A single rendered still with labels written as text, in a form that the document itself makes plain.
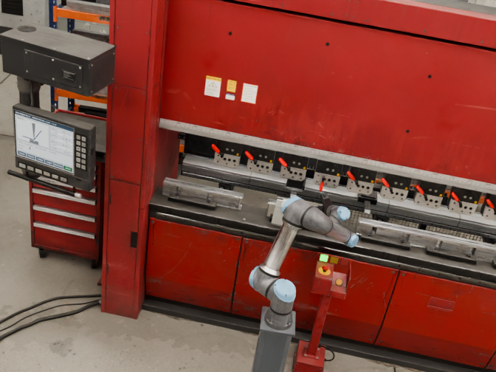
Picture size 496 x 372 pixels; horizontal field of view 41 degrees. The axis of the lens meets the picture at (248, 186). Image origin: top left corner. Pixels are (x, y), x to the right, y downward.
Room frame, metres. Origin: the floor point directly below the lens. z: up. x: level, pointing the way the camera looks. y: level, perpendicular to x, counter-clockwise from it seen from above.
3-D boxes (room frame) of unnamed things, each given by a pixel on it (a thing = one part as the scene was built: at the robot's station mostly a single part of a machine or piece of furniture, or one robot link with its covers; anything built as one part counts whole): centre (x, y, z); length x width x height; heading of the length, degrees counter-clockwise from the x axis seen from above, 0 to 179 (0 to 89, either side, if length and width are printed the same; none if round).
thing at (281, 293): (2.61, -0.26, 0.94); 0.13 x 0.12 x 0.14; 50
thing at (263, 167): (3.44, -0.05, 1.26); 0.15 x 0.09 x 0.17; 85
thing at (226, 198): (3.47, 0.27, 0.92); 0.50 x 0.06 x 0.10; 85
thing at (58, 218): (3.89, 1.19, 0.50); 0.50 x 0.50 x 1.00; 85
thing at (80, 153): (2.92, 1.00, 1.42); 0.45 x 0.12 x 0.36; 74
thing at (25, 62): (3.02, 1.02, 1.53); 0.51 x 0.25 x 0.85; 74
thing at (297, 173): (3.43, -0.25, 1.26); 0.15 x 0.09 x 0.17; 85
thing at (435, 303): (3.18, -1.29, 0.59); 0.15 x 0.02 x 0.07; 85
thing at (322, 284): (3.08, -0.57, 0.75); 0.20 x 0.16 x 0.18; 85
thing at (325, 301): (3.08, -0.57, 0.39); 0.05 x 0.05 x 0.54; 85
